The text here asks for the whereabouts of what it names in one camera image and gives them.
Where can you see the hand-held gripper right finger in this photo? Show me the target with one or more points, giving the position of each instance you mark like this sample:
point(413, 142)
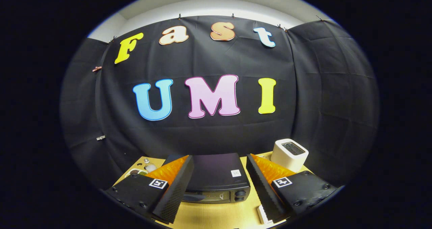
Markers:
point(261, 188)

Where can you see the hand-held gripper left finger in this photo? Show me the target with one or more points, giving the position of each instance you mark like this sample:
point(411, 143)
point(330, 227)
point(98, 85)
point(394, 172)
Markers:
point(177, 188)

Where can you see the black toaster oven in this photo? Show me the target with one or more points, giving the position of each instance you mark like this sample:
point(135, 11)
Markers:
point(216, 171)

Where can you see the white slot toaster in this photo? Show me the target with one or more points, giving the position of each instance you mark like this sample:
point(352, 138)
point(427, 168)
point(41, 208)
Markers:
point(287, 161)

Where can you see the white rectangular dish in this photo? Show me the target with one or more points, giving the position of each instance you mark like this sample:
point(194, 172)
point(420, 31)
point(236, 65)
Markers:
point(262, 215)

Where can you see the small clear bottle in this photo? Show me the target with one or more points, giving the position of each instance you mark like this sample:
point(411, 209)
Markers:
point(150, 166)

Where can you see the divided snack tray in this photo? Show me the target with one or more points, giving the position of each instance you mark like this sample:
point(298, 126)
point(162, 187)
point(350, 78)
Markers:
point(136, 171)

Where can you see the silver cloth clip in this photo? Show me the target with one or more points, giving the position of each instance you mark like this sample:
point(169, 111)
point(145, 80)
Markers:
point(100, 138)

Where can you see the pink cloth clip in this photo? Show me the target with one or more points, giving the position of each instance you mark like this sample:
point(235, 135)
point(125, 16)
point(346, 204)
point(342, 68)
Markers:
point(97, 68)

